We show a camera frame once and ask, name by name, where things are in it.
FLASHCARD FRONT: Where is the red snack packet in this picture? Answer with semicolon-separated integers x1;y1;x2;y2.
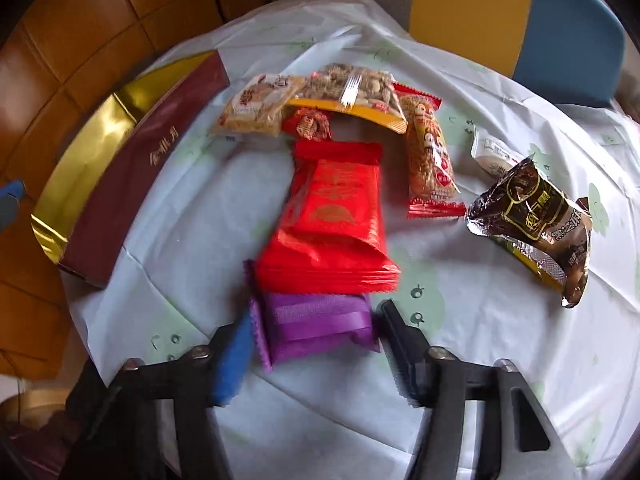
255;220;402;295
289;140;387;257

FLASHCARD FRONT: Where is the clear peanut bag yellow band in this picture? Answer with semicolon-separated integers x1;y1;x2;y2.
285;62;408;135

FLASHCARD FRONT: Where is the small red candy packet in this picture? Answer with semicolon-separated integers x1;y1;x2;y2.
281;109;333;142

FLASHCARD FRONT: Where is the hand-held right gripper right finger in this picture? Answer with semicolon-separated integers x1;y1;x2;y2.
377;299;591;480

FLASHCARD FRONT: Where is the grey yellow blue chair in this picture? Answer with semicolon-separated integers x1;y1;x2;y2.
320;0;628;108

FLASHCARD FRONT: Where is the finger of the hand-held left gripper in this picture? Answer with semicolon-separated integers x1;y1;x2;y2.
0;179;27;233

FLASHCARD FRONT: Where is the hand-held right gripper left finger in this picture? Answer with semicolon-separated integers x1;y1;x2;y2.
62;307;257;480

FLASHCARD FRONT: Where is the shiny brown snack packet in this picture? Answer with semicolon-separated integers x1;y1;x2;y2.
465;156;595;310

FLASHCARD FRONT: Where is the white snack packet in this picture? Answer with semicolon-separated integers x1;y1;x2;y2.
470;129;526;178

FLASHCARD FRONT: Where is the purple snack packet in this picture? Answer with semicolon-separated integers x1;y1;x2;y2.
242;259;382;373

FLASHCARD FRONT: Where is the tan snack packet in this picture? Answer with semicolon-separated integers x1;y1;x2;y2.
210;74;306;137

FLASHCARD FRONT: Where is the long red-edged snack packet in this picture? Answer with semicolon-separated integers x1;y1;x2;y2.
390;81;466;220

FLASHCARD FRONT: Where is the maroon and gold gift box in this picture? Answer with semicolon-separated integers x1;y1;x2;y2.
30;50;231;291

